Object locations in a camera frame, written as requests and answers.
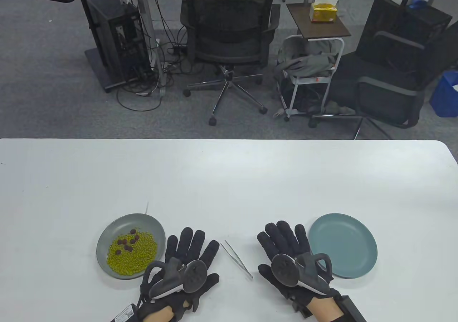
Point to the person's left hand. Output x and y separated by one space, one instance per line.
193 243

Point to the person's right hand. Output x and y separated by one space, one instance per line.
286 239

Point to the white and black controller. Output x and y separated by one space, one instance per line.
284 270
193 275

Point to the metal tweezers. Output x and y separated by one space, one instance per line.
249 274

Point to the grey plate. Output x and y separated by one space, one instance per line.
143 223

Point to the pile of green beans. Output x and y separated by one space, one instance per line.
136 257

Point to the dark red beans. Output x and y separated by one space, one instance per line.
132 240

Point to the teal plate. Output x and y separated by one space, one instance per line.
347 243

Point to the person's left forearm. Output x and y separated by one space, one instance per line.
162 315

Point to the person's right forearm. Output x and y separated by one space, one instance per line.
325 313

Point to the black right wrist device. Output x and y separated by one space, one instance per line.
352 309

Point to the black bag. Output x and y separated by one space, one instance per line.
304 100

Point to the grey slippers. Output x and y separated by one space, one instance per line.
340 109

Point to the white metal cart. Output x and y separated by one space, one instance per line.
311 80

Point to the grey jacket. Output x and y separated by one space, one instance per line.
311 62

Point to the black reclining chair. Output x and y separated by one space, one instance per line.
386 85

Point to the blue bin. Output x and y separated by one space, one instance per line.
443 96

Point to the brown side table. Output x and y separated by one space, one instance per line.
322 28

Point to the black mesh office chair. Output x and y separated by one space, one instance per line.
229 24

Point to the yellow tissue box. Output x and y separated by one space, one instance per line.
323 13

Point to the black computer tower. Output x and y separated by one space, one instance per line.
107 24

